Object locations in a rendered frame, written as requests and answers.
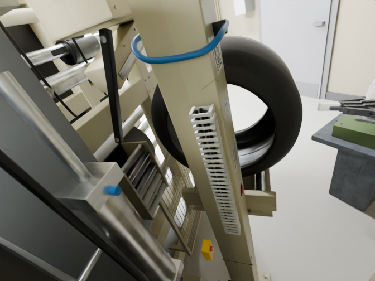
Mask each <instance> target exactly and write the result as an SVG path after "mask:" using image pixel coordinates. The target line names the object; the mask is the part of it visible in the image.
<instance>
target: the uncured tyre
mask: <svg viewBox="0 0 375 281"><path fill-rule="evenodd" d="M220 48H221V52H222V58H223V65H224V71H225V78H226V82H227V84H232V85H235V86H238V87H241V88H244V89H246V90H248V91H250V92H251V93H253V94H254V95H255V96H257V97H258V98H260V99H261V100H262V101H263V102H264V103H265V105H266V106H267V109H266V111H265V112H264V114H263V115H262V116H261V118H260V119H259V120H258V121H256V122H255V123H254V124H252V125H251V126H250V127H248V128H245V129H242V130H238V131H235V139H236V143H237V150H238V156H239V162H240V167H241V173H242V177H248V176H251V175H255V174H257V173H260V172H263V171H265V170H267V169H269V168H271V167H272V166H274V165H276V164H277V163H279V161H281V160H282V159H283V158H284V157H285V156H286V155H287V154H288V153H289V151H290V150H291V149H292V148H293V146H294V144H295V143H296V141H297V138H298V136H299V132H300V129H301V124H302V115H303V110H302V101H301V97H300V93H299V91H298V89H297V86H296V84H295V82H294V80H293V77H292V75H291V73H290V71H289V69H288V67H287V65H286V64H285V62H284V61H283V59H282V58H281V57H280V56H279V55H278V54H277V53H276V52H274V50H273V49H271V48H269V47H268V46H266V45H265V44H263V43H261V42H259V41H256V40H254V39H251V38H248V37H242V36H223V38H222V40H221V41H220ZM151 116H152V122H153V127H154V129H155V132H156V134H157V136H158V138H159V140H160V142H161V143H162V145H163V146H164V147H165V148H166V150H167V151H168V152H169V153H170V154H171V155H172V156H173V157H174V158H175V159H176V160H177V161H178V162H180V163H181V164H182V165H184V166H185V167H187V168H189V166H188V163H187V161H186V158H185V155H184V153H183V150H182V147H181V144H180V142H179V139H178V137H177V134H176V131H175V128H174V126H173V123H172V121H171V118H170V115H169V113H168V110H167V107H166V104H165V102H164V99H163V97H162V94H161V91H160V88H159V86H158V84H157V86H156V88H155V92H154V95H153V98H152V105H151Z"/></svg>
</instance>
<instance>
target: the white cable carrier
mask: <svg viewBox="0 0 375 281"><path fill-rule="evenodd" d="M198 111H200V113H198ZM216 116H217V114H216V112H215V105H214V104H211V105H210V106H201V107H197V108H196V107H195V106H194V107H192V109H191V111H190V113H189V117H190V119H191V123H192V125H194V126H193V130H194V131H195V137H197V138H196V140H197V143H198V146H199V149H200V153H201V156H202V158H203V162H204V166H205V168H206V171H207V175H208V179H209V182H210V184H211V188H212V191H213V195H214V198H215V201H216V204H217V208H218V211H219V214H220V217H221V220H222V224H223V227H224V230H225V233H226V234H234V235H240V234H241V225H240V222H239V217H238V211H237V207H236V203H235V199H234V193H233V189H232V183H231V181H230V175H229V170H228V165H227V161H226V157H225V152H224V147H223V142H222V137H221V135H220V129H219V124H218V119H217V118H216ZM200 117H201V118H202V120H200ZM208 117H210V119H208ZM210 123H212V125H210ZM201 124H203V125H201ZM211 129H212V130H211ZM203 130H205V131H203ZM205 136H206V137H205ZM212 163H213V164H212ZM220 163H221V164H220ZM214 168H215V169H214ZM221 168H222V169H221ZM215 172H216V173H215ZM222 172H223V173H222ZM216 176H218V177H216ZM217 180H218V181H217ZM226 212H227V213H226ZM231 229H233V230H231ZM228 231H231V232H228Z"/></svg>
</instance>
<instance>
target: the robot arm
mask: <svg viewBox="0 0 375 281"><path fill-rule="evenodd" d="M317 110H318V111H339V112H343V114H348V115H357V116H356V117H354V120H356V121H361V122H367V123H372V124H375V79H374V80H373V81H372V82H371V84H370V86H369V87H368V89H367V92H366V96H361V97H359V98H350V99H340V100H339V101H338V103H318V107H317Z"/></svg>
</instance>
